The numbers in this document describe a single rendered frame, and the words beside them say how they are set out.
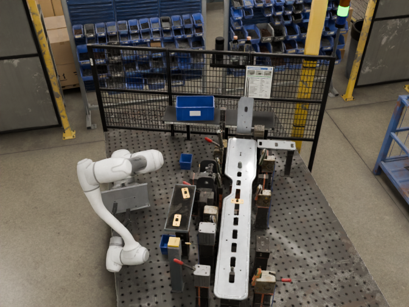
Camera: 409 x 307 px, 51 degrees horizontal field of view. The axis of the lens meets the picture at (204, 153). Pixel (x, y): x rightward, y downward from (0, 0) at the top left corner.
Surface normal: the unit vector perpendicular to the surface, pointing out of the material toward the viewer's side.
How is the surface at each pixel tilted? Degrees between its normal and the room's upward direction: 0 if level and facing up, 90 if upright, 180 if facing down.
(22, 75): 90
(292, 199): 0
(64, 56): 92
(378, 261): 0
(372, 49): 91
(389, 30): 92
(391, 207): 0
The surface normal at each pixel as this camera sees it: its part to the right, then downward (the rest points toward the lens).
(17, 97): 0.28, 0.67
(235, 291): 0.00, -0.76
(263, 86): -0.11, 0.65
